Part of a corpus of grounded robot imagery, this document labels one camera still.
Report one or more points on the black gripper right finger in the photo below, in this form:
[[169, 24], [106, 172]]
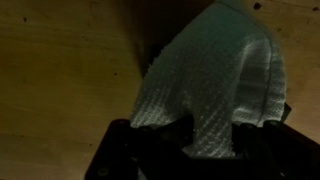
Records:
[[275, 151]]

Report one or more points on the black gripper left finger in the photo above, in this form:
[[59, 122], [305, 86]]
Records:
[[157, 152]]

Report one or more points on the grey cloth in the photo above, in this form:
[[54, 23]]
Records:
[[223, 68]]

